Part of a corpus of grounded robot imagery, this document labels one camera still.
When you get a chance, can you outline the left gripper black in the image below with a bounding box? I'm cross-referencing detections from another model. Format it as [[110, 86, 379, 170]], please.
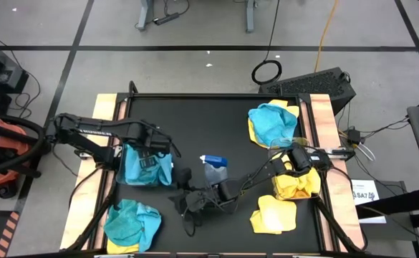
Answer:
[[133, 123, 174, 169]]

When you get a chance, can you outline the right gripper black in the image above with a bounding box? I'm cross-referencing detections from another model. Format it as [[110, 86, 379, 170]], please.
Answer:
[[168, 166, 220, 216]]

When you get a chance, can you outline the blue microfiber towel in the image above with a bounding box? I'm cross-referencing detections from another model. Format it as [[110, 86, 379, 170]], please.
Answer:
[[247, 102, 299, 148], [134, 202, 163, 254], [150, 153, 175, 187], [122, 143, 175, 187]]

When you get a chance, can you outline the teal fluffy microfiber towel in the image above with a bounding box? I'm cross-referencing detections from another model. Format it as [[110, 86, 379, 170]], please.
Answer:
[[103, 199, 143, 249]]

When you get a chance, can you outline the clear plastic basket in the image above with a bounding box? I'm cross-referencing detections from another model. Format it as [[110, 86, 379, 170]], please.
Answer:
[[268, 137, 322, 201], [117, 142, 175, 188]]

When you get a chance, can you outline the spray bottle with blue cap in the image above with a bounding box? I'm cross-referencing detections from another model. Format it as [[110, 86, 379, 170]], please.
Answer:
[[198, 154, 229, 187]]

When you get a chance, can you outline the light wooden table board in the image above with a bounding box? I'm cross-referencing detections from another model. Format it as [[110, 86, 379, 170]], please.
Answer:
[[308, 93, 367, 252], [59, 93, 128, 251]]

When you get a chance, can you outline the orange and black vacuum cleaner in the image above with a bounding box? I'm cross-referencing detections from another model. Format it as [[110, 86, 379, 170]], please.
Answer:
[[0, 110, 52, 201]]

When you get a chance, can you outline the teal yellow cloths top right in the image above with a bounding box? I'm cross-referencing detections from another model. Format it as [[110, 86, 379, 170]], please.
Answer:
[[247, 99, 300, 150]]

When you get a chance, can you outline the black power strip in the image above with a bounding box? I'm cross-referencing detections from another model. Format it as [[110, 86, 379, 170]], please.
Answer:
[[153, 11, 180, 27]]

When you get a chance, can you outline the grey desk leg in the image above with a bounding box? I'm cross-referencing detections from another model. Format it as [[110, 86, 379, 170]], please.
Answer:
[[134, 0, 155, 32], [244, 0, 260, 34]]

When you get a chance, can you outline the black equipment case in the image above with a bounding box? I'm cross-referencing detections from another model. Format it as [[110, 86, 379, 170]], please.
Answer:
[[0, 34, 30, 116]]

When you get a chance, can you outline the black power adapter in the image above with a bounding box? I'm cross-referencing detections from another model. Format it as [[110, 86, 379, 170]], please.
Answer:
[[345, 128, 362, 145]]

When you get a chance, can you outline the white paper sign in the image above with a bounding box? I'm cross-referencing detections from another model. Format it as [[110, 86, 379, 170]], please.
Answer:
[[350, 178, 388, 225]]

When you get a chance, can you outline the black vacuum hose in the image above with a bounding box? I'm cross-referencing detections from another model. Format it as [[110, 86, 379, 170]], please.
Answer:
[[0, 113, 49, 177]]

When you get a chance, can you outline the black cable with coil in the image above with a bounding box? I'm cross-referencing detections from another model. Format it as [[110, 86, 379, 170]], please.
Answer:
[[250, 0, 283, 86]]

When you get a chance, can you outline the yellow hanging cable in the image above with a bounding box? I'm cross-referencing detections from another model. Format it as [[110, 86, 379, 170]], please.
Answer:
[[313, 0, 340, 73]]

